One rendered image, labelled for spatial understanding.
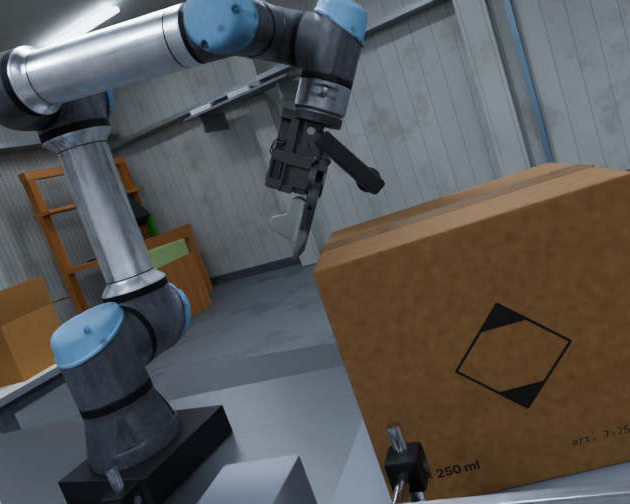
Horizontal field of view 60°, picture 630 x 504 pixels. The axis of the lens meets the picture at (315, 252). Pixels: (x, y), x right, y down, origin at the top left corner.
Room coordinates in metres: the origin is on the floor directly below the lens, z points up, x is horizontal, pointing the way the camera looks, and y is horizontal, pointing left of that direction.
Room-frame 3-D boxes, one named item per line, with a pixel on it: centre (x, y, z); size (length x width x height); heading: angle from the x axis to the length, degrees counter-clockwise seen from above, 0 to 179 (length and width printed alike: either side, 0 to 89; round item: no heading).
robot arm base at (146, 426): (0.86, 0.38, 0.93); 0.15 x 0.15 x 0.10
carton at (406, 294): (0.61, -0.16, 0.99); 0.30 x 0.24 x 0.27; 80
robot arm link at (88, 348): (0.86, 0.38, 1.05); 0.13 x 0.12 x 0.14; 159
